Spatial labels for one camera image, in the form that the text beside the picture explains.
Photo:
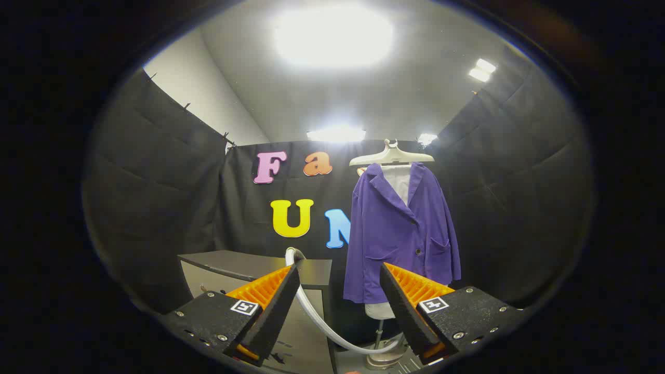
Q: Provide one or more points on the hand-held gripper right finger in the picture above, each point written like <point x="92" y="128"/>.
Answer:
<point x="402" y="306"/>

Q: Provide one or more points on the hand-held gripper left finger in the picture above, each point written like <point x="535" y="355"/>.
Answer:
<point x="278" y="306"/>

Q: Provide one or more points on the black backdrop cloth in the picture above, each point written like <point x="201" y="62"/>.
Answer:
<point x="291" y="189"/>

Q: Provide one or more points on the cream plastic hanger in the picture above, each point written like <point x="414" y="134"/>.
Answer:
<point x="389" y="155"/>

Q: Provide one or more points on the black quilted curtain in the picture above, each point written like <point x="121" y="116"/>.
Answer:
<point x="519" y="197"/>
<point x="156" y="197"/>

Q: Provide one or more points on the small ceiling light panel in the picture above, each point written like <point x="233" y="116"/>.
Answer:
<point x="427" y="138"/>
<point x="486" y="65"/>
<point x="479" y="75"/>

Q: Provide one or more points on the large ceiling light panel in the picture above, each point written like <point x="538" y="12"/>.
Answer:
<point x="332" y="36"/>

